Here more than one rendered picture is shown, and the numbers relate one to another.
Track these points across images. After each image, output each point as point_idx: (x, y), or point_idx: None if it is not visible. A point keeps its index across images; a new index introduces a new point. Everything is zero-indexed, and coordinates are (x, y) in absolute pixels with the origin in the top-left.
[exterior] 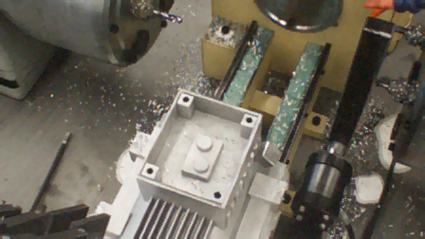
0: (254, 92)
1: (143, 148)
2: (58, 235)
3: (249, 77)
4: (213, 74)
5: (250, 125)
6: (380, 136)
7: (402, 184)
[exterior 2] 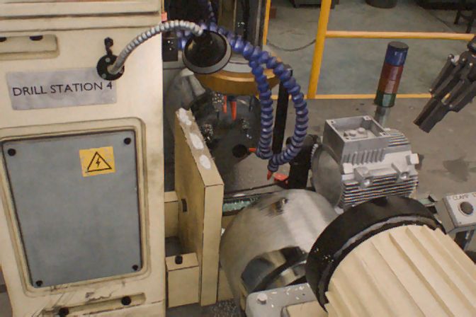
0: None
1: (367, 171)
2: (443, 85)
3: None
4: None
5: (333, 120)
6: None
7: (227, 190)
